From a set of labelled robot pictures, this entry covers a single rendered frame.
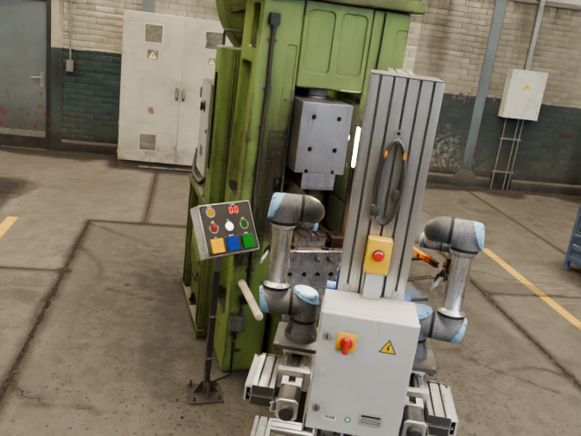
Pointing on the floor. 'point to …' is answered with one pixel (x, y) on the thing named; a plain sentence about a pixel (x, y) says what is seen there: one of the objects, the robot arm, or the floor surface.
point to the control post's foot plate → (204, 394)
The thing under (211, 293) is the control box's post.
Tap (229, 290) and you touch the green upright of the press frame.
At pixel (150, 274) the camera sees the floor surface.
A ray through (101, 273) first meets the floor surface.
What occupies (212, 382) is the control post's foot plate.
